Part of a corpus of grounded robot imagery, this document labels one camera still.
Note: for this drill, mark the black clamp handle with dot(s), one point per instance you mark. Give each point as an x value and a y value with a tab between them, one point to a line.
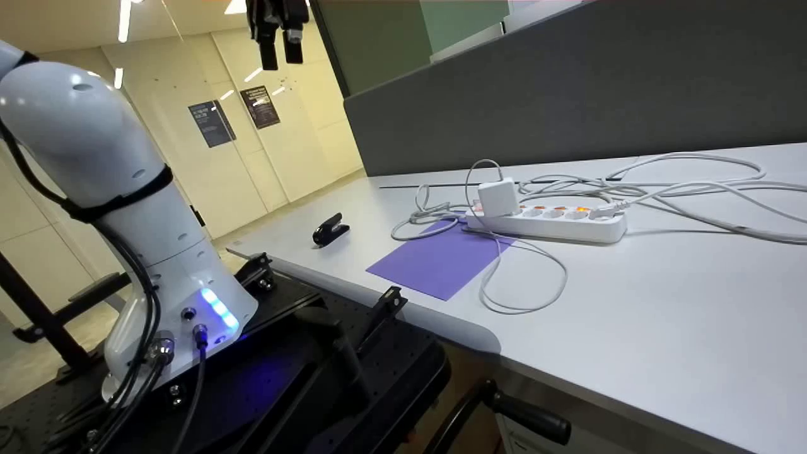
499	401

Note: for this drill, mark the grey desk divider panel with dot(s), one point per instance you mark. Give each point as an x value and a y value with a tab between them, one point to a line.
603	78

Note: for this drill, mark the dark wall poster right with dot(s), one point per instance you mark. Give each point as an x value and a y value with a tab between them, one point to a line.
262	107

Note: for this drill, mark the white power adapter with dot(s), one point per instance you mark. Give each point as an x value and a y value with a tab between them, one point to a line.
499	196

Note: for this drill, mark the black table clamp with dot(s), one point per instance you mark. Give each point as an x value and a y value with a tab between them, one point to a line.
255	276

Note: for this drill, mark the dark wall poster left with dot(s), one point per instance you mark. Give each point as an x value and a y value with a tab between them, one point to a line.
214	125

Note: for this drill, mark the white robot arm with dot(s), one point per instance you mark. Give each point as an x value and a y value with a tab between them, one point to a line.
105	170

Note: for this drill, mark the black stapler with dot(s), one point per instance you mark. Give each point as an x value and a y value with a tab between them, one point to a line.
328	231

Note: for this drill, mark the white power strip orange switches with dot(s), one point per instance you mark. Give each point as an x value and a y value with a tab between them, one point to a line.
558	222

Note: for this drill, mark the dark wall poster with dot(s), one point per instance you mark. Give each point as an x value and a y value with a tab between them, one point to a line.
262	107
214	125

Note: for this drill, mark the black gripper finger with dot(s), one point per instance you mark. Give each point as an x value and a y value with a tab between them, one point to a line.
294	17
263	24

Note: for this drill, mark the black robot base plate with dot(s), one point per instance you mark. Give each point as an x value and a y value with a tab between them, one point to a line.
317	374

